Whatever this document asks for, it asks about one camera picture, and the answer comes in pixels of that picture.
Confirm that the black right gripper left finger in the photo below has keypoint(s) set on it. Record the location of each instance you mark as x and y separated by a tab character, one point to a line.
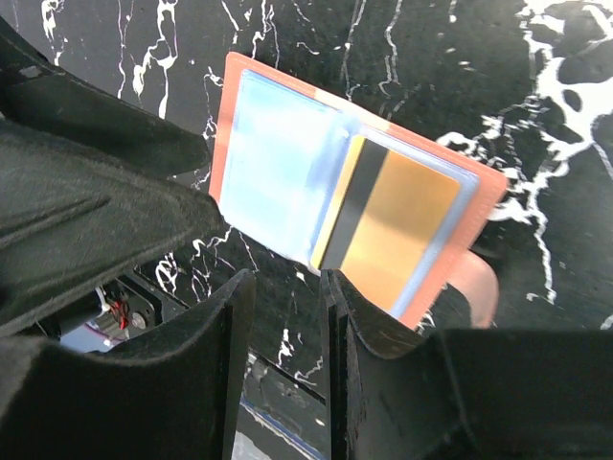
170	393

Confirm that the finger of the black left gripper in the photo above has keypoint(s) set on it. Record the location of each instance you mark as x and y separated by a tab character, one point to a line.
73	219
40	95

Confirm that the pink leather card holder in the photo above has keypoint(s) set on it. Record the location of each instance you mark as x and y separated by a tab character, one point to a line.
280	147

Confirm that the gold credit card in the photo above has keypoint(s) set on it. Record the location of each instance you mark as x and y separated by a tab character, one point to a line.
384	211

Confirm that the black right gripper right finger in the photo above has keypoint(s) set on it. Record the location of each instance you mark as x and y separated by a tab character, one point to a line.
460	393

